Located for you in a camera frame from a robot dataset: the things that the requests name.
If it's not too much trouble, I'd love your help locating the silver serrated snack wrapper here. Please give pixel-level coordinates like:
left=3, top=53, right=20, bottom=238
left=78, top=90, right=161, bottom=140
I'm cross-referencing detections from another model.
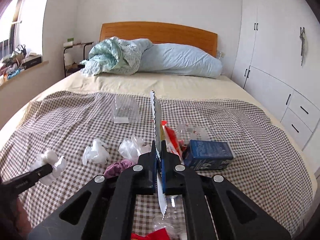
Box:
left=150, top=90, right=167, bottom=219

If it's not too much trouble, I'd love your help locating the white tissue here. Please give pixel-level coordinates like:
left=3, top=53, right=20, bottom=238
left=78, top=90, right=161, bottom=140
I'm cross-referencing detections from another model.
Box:
left=29, top=150, right=67, bottom=186

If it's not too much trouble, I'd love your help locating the red foil wrapper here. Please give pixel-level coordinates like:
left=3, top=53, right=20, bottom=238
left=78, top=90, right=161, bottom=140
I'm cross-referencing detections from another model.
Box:
left=131, top=228, right=170, bottom=240

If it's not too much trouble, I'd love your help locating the crushed clear bottle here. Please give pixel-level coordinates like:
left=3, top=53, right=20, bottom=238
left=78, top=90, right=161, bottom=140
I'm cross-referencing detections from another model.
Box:
left=152, top=195, right=188, bottom=240

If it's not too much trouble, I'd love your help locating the red snack wrapper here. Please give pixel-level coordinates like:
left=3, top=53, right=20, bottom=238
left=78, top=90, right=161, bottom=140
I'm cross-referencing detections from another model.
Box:
left=161, top=120, right=183, bottom=160

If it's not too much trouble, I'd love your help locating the blue carton box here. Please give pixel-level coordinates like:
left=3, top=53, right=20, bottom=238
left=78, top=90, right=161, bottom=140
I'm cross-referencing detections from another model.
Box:
left=183, top=140, right=235, bottom=171

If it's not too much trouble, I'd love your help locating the purple cloth ball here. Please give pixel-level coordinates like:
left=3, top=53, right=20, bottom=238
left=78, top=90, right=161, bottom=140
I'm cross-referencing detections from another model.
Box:
left=104, top=159, right=134, bottom=178

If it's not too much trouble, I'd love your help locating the clear plastic bottle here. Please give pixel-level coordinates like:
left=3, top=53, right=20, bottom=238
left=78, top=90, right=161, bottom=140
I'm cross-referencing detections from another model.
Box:
left=175, top=124, right=210, bottom=145

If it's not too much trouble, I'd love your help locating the white crumpled plastic bag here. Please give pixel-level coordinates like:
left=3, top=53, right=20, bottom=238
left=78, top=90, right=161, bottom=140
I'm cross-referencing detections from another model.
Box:
left=82, top=139, right=111, bottom=165

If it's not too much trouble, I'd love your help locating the clear plastic box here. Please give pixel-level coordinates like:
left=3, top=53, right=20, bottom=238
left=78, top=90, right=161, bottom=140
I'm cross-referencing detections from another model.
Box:
left=112, top=95, right=140, bottom=124

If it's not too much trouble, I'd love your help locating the checkered bed blanket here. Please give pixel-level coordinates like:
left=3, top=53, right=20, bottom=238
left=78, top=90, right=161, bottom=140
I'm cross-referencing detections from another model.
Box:
left=1, top=91, right=314, bottom=234

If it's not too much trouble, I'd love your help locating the cream bed sheet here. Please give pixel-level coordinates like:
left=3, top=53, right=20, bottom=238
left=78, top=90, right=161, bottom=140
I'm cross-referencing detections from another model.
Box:
left=0, top=70, right=318, bottom=181

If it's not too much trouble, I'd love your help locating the light blue pillow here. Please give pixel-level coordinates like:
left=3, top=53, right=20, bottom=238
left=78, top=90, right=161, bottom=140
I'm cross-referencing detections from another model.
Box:
left=138, top=43, right=222, bottom=79

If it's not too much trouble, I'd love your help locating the green floral quilt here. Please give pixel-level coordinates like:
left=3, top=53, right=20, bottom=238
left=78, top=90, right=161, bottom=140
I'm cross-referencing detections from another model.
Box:
left=80, top=36, right=153, bottom=77

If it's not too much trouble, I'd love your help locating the black metal side table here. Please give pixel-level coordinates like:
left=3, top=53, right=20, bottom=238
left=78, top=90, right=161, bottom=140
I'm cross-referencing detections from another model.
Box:
left=63, top=40, right=96, bottom=77

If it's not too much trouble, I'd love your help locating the windowsill clutter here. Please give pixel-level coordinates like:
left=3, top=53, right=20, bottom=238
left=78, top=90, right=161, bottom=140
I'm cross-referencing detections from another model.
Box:
left=1, top=44, right=43, bottom=85

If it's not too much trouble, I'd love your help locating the wooden headboard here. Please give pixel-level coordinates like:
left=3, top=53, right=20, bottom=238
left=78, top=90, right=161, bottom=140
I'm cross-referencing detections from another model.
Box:
left=99, top=21, right=218, bottom=57

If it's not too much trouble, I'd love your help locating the white wardrobe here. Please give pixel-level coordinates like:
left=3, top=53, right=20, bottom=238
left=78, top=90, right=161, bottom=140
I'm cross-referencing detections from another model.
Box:
left=231, top=0, right=320, bottom=173

